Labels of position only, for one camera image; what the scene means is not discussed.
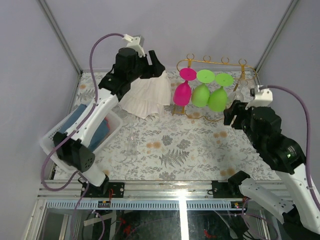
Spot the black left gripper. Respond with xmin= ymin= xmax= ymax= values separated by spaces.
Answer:
xmin=126 ymin=49 xmax=163 ymax=82

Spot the green plastic wine glass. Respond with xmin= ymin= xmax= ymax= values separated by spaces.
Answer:
xmin=207 ymin=73 xmax=234 ymax=112
xmin=191 ymin=69 xmax=215 ymax=108

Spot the clear wine glass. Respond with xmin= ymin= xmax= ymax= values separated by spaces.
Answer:
xmin=228 ymin=79 xmax=248 ymax=104

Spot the gold wire wine glass rack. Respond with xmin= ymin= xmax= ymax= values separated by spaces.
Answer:
xmin=171 ymin=52 xmax=258 ymax=123

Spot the magenta plastic wine glass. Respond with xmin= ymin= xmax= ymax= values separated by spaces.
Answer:
xmin=173 ymin=67 xmax=197 ymax=107

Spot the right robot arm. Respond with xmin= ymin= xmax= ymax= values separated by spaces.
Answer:
xmin=223 ymin=100 xmax=320 ymax=240

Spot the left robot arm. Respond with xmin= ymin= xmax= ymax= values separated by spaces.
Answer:
xmin=53 ymin=47 xmax=165 ymax=198

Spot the white pleated cloth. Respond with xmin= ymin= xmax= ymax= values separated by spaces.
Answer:
xmin=119 ymin=71 xmax=172 ymax=119

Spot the red item in basket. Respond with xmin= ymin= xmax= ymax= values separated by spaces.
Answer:
xmin=104 ymin=117 xmax=111 ymax=131

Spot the blue folded towel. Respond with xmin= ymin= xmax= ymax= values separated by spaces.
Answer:
xmin=53 ymin=104 xmax=110 ymax=159

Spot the white plastic basket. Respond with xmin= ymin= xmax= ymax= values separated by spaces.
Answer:
xmin=40 ymin=110 xmax=123 ymax=173

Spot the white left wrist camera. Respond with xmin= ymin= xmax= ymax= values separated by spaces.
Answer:
xmin=122 ymin=34 xmax=146 ymax=57

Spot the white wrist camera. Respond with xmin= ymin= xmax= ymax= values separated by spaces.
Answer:
xmin=122 ymin=34 xmax=146 ymax=57
xmin=245 ymin=85 xmax=273 ymax=110

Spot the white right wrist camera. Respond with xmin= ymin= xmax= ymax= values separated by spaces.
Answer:
xmin=245 ymin=85 xmax=273 ymax=110

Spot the aluminium front rail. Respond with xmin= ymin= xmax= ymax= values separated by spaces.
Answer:
xmin=37 ymin=180 xmax=286 ymax=211

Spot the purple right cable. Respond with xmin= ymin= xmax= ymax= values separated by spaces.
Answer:
xmin=264 ymin=84 xmax=320 ymax=201

